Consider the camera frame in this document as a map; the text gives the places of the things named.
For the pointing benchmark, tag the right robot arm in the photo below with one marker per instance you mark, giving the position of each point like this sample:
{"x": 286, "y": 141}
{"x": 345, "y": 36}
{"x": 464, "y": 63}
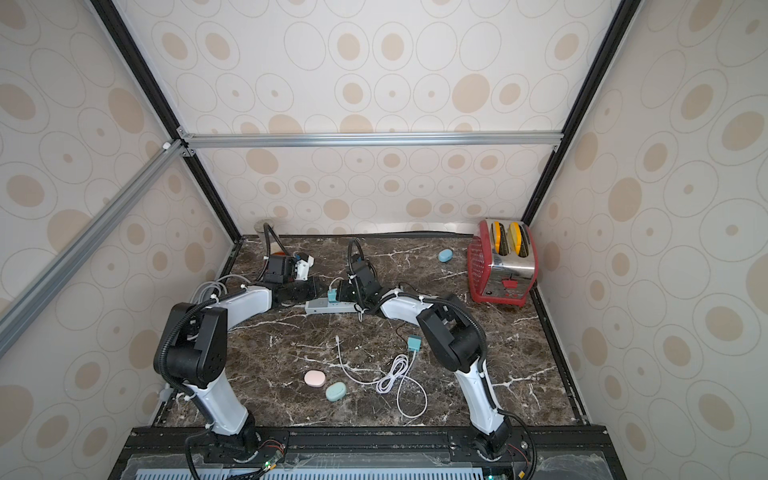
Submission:
{"x": 455, "y": 338}

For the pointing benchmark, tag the clear glass jar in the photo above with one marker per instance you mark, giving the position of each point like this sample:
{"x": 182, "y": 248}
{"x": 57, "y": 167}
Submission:
{"x": 263, "y": 227}

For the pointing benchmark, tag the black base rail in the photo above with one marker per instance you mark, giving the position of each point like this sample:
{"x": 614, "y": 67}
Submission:
{"x": 560, "y": 452}

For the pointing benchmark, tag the diagonal aluminium rail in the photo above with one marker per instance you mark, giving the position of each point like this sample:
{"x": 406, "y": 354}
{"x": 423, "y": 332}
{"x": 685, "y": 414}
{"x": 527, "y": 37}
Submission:
{"x": 35, "y": 298}

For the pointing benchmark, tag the green earbud case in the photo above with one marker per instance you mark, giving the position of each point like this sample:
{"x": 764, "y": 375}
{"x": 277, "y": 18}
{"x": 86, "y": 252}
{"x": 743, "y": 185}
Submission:
{"x": 336, "y": 391}

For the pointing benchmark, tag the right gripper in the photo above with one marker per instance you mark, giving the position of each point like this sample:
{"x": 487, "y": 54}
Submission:
{"x": 349, "y": 294}

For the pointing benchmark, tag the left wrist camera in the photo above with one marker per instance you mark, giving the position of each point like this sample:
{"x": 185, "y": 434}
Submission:
{"x": 303, "y": 264}

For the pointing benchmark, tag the pink earbud case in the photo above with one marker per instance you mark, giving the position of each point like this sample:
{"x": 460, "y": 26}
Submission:
{"x": 315, "y": 378}

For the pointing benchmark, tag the horizontal aluminium rail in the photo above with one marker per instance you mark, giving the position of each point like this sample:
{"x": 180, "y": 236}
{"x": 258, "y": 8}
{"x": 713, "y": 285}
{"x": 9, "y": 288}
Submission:
{"x": 385, "y": 139}

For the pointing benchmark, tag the red silver toaster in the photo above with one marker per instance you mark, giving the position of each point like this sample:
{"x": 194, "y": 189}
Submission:
{"x": 502, "y": 262}

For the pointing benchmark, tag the blue earbud case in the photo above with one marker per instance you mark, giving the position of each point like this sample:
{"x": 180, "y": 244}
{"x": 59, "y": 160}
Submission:
{"x": 445, "y": 255}

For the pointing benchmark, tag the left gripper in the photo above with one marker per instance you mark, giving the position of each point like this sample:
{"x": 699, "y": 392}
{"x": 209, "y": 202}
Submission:
{"x": 312, "y": 292}

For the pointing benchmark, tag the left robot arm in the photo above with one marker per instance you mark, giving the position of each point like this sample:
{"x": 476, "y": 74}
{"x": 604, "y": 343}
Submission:
{"x": 192, "y": 353}

